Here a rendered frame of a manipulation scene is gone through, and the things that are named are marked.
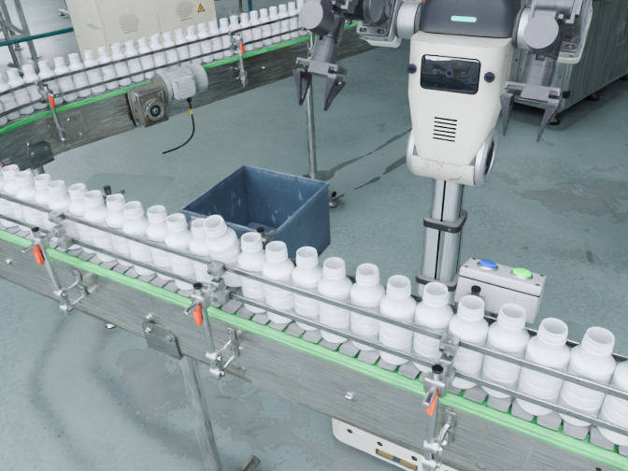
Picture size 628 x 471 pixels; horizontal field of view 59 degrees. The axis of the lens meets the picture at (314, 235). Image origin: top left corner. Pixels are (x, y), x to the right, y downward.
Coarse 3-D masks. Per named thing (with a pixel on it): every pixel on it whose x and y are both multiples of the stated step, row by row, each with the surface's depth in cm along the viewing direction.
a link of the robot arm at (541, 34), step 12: (576, 0) 101; (540, 12) 96; (552, 12) 95; (576, 12) 101; (528, 24) 97; (540, 24) 96; (552, 24) 95; (564, 24) 103; (528, 36) 97; (540, 36) 96; (552, 36) 96; (540, 48) 97; (552, 48) 99
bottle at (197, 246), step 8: (192, 224) 107; (200, 224) 110; (192, 232) 109; (200, 232) 107; (192, 240) 109; (200, 240) 108; (192, 248) 108; (200, 248) 108; (200, 256) 108; (208, 256) 109; (200, 264) 110; (200, 272) 111; (200, 280) 112; (208, 280) 112; (224, 288) 115
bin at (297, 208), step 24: (240, 168) 176; (216, 192) 167; (240, 192) 179; (264, 192) 178; (288, 192) 173; (312, 192) 168; (192, 216) 154; (240, 216) 182; (264, 216) 184; (288, 216) 179; (312, 216) 160; (288, 240) 150; (312, 240) 164
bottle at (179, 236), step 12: (168, 216) 110; (180, 216) 111; (168, 228) 110; (180, 228) 109; (168, 240) 111; (180, 240) 110; (168, 252) 112; (180, 264) 112; (192, 264) 113; (192, 276) 115; (180, 288) 116; (192, 288) 116
